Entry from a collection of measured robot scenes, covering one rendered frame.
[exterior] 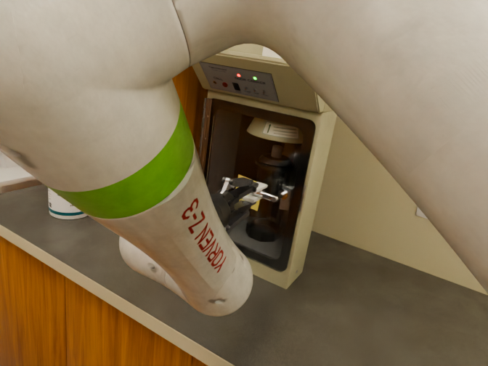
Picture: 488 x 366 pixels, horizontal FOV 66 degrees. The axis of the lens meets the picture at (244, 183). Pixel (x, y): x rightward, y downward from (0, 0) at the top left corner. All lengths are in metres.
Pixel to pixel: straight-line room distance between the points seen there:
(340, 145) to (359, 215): 0.25
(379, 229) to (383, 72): 1.19
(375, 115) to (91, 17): 0.14
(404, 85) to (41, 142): 0.18
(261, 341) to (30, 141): 0.72
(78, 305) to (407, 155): 1.07
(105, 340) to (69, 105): 0.97
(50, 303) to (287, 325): 0.72
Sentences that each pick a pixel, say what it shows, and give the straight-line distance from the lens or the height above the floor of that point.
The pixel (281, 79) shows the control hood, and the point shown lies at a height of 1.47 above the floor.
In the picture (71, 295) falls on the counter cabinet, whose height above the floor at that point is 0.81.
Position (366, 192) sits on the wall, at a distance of 1.32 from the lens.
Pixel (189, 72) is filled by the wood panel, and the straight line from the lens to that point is 1.02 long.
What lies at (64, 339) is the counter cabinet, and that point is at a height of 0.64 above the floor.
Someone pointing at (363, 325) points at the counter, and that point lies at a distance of 1.00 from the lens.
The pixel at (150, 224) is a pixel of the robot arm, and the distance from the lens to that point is 0.31.
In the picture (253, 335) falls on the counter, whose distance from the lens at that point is 0.88.
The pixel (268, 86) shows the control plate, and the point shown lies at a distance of 0.85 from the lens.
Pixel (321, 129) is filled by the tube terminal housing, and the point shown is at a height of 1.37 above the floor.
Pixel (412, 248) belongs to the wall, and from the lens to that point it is 1.35.
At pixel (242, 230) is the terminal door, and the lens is 1.01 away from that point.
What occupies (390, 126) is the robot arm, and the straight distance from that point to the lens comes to 0.18.
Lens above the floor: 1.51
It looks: 19 degrees down
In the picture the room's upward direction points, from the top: 8 degrees clockwise
